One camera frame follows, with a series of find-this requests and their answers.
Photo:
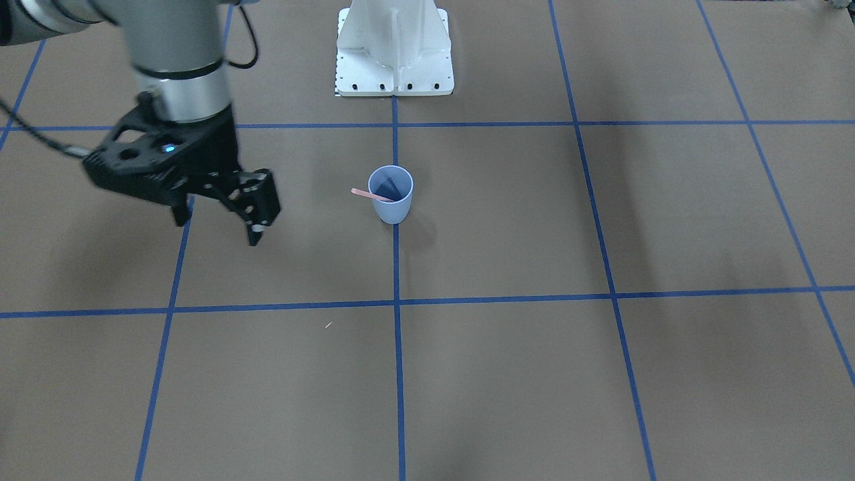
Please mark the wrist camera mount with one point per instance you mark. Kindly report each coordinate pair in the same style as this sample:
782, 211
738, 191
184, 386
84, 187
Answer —
127, 160

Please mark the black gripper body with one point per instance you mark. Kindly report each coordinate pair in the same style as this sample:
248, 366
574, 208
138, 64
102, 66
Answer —
224, 148

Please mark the light blue plastic cup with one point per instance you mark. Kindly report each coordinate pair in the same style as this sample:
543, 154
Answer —
396, 185

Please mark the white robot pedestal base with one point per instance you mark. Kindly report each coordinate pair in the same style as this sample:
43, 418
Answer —
393, 48

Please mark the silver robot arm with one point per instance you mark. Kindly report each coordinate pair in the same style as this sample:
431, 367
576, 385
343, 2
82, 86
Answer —
176, 52

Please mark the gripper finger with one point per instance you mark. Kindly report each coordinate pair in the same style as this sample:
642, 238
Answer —
181, 211
253, 196

